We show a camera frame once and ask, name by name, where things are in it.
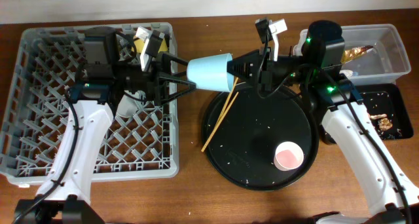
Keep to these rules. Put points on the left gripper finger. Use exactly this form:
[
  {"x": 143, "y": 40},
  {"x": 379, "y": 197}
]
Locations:
[
  {"x": 173, "y": 63},
  {"x": 171, "y": 89}
]

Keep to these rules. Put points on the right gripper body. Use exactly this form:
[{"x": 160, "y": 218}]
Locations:
[{"x": 264, "y": 71}]

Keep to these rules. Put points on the pink cup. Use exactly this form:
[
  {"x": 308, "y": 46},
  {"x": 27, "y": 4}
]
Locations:
[{"x": 288, "y": 156}]

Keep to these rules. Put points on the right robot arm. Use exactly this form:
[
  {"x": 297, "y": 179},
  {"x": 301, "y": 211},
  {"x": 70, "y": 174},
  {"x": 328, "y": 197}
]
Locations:
[{"x": 339, "y": 108}]

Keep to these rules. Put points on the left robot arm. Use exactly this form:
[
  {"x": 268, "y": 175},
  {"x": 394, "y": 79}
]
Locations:
[{"x": 115, "y": 66}]

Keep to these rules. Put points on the blue cup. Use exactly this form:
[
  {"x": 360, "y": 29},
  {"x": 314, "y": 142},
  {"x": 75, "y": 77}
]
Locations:
[{"x": 210, "y": 73}]

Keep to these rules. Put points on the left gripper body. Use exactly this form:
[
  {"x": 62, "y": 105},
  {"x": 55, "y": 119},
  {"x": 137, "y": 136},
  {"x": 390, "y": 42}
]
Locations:
[{"x": 140, "y": 80}]

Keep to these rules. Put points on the grey plastic dishwasher rack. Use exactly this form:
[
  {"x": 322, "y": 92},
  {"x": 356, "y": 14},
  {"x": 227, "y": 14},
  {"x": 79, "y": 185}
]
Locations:
[{"x": 144, "y": 146}]

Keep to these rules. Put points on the white napkin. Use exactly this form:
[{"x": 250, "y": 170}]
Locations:
[{"x": 347, "y": 73}]

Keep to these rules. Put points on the grey round plate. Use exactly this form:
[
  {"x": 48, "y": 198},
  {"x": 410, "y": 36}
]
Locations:
[{"x": 130, "y": 104}]

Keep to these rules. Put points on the round black serving tray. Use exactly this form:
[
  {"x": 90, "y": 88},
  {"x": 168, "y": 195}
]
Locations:
[{"x": 242, "y": 147}]

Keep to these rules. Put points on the food scraps and rice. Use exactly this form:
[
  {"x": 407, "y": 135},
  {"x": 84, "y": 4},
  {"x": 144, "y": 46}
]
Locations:
[{"x": 382, "y": 114}]

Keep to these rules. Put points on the clear plastic bin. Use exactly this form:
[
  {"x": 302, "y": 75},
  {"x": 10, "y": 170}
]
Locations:
[{"x": 387, "y": 62}]

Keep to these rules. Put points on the wooden chopstick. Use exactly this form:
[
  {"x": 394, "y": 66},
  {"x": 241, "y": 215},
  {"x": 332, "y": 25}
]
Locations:
[
  {"x": 227, "y": 100},
  {"x": 232, "y": 100}
]

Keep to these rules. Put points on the yellow bowl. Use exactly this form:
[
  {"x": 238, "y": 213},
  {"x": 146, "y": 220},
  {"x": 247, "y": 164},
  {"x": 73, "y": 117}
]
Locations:
[{"x": 162, "y": 45}]

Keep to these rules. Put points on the brown snack wrapper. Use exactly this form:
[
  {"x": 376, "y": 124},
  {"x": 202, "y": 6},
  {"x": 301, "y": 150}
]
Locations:
[{"x": 354, "y": 53}]

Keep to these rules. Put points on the black rectangular tray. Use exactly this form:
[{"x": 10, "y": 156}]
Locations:
[{"x": 330, "y": 93}]

